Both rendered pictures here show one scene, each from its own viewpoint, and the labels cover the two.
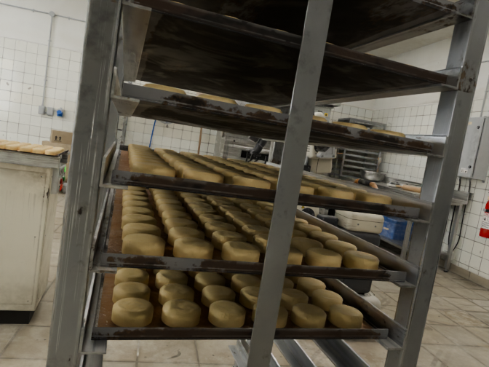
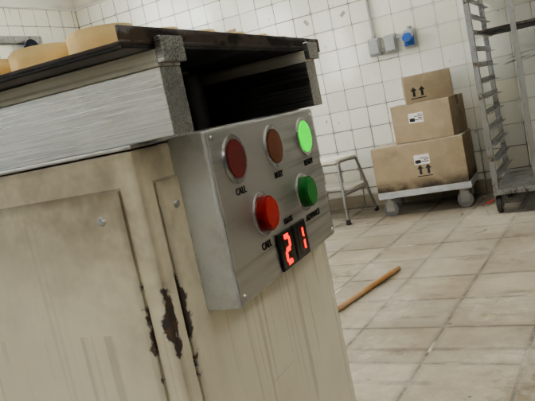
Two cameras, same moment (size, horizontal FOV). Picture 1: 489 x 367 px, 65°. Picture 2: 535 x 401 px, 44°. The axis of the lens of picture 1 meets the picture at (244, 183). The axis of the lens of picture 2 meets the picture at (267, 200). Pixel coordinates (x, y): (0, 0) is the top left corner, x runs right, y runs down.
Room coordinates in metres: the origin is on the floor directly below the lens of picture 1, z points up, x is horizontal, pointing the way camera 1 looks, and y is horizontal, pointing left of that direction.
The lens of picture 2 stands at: (1.63, 0.59, 0.84)
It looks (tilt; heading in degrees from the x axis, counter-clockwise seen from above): 7 degrees down; 43
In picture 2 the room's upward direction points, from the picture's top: 12 degrees counter-clockwise
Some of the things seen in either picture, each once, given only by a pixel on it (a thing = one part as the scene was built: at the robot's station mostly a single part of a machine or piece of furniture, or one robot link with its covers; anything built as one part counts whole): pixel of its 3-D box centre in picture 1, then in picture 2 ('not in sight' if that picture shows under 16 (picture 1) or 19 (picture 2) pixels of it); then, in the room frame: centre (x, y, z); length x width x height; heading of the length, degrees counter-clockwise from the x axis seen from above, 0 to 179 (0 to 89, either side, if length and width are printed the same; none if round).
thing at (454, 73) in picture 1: (328, 95); not in sight; (0.82, -0.14, 1.23); 0.64 x 0.03 x 0.03; 18
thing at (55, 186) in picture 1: (58, 178); (267, 194); (2.08, 1.01, 0.77); 0.24 x 0.04 x 0.14; 18
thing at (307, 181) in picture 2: not in sight; (305, 191); (2.13, 1.00, 0.76); 0.03 x 0.02 x 0.03; 18
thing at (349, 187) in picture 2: not in sight; (332, 188); (5.39, 3.48, 0.23); 0.45 x 0.45 x 0.46; 5
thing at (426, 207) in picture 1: (313, 180); not in sight; (0.82, -0.14, 1.05); 0.64 x 0.03 x 0.03; 18
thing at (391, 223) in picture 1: (399, 228); not in sight; (5.06, -2.12, 0.36); 0.47 x 0.38 x 0.26; 105
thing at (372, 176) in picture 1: (372, 176); not in sight; (5.88, -1.90, 0.95); 0.39 x 0.39 x 0.14
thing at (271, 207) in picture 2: not in sight; (264, 213); (2.04, 0.97, 0.76); 0.03 x 0.02 x 0.03; 18
